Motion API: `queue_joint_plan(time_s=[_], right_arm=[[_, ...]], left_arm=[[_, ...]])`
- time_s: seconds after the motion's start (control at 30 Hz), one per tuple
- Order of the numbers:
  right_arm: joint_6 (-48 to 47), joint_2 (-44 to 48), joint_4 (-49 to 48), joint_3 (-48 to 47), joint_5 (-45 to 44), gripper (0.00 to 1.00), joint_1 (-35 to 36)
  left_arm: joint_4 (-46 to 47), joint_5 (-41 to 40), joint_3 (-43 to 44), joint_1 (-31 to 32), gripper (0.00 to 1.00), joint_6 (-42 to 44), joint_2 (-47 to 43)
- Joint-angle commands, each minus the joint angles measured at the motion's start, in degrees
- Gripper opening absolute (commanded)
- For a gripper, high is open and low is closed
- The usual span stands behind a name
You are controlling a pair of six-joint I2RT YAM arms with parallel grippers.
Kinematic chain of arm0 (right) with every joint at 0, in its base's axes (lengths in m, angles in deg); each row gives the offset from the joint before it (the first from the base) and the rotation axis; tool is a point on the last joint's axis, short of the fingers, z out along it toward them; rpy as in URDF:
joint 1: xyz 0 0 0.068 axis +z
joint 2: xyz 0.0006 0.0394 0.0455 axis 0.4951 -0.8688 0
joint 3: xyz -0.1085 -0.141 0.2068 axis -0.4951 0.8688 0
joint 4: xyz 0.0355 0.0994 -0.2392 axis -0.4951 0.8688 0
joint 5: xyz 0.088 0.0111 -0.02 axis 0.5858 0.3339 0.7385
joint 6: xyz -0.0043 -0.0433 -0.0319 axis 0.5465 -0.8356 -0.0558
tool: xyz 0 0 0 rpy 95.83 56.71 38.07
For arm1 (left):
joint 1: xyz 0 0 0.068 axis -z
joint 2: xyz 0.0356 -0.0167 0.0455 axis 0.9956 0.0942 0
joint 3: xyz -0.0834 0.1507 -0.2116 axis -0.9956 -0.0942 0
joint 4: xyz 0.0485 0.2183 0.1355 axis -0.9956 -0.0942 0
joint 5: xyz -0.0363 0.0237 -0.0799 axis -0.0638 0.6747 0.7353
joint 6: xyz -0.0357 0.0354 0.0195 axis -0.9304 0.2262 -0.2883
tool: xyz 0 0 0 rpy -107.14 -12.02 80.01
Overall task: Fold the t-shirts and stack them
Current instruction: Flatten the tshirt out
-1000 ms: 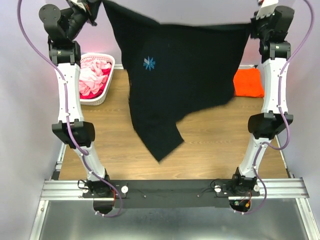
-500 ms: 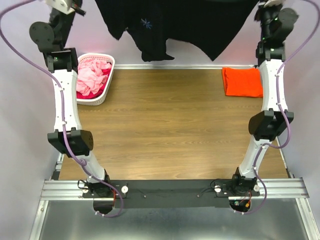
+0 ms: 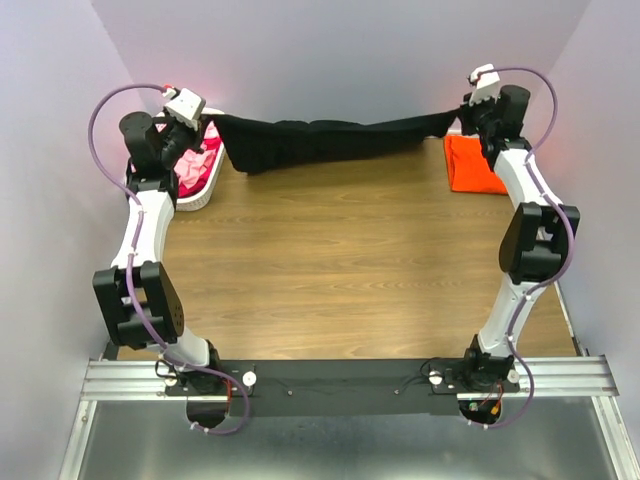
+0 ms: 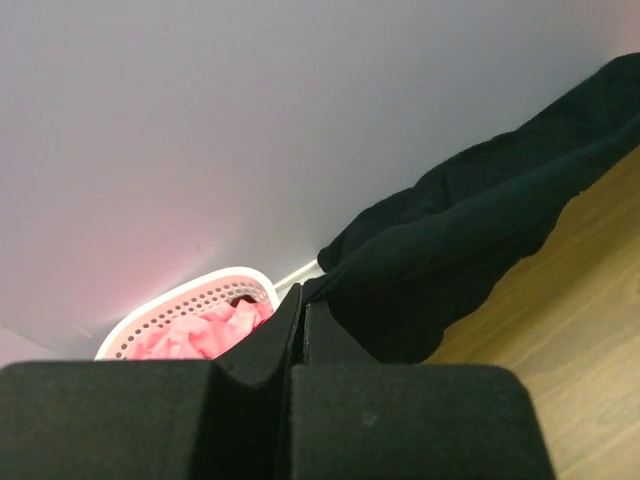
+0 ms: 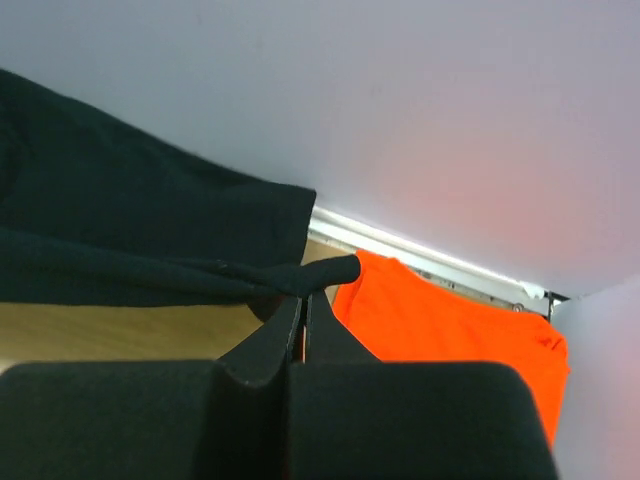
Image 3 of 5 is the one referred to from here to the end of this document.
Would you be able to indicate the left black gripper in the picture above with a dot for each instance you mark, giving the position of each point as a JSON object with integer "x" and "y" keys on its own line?
{"x": 194, "y": 135}

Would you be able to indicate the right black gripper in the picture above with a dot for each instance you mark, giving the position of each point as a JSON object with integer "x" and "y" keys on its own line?
{"x": 467, "y": 109}

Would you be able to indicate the black t shirt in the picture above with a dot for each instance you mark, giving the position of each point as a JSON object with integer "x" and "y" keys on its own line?
{"x": 255, "y": 147}

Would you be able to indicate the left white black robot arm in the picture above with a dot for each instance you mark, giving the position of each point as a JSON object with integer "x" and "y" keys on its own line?
{"x": 138, "y": 302}

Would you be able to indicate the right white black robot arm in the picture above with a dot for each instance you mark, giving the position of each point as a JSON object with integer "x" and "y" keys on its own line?
{"x": 537, "y": 246}

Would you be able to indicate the light pink t shirt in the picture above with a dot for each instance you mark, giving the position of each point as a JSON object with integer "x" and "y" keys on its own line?
{"x": 192, "y": 166}

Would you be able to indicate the magenta t shirt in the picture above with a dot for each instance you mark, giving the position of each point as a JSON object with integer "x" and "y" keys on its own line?
{"x": 184, "y": 192}

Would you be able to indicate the folded orange t shirt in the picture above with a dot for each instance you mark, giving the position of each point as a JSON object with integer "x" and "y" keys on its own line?
{"x": 467, "y": 169}

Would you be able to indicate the white plastic laundry basket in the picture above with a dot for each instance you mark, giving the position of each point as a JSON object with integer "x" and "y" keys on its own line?
{"x": 205, "y": 190}

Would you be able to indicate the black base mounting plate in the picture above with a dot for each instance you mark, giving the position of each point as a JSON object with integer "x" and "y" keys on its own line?
{"x": 324, "y": 388}

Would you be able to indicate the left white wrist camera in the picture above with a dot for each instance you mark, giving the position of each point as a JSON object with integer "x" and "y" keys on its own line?
{"x": 184, "y": 105}

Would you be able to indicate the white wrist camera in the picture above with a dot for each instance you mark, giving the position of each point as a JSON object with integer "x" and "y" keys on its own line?
{"x": 184, "y": 105}
{"x": 485, "y": 83}

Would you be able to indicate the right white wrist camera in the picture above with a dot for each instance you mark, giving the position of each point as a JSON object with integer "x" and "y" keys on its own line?
{"x": 485, "y": 83}

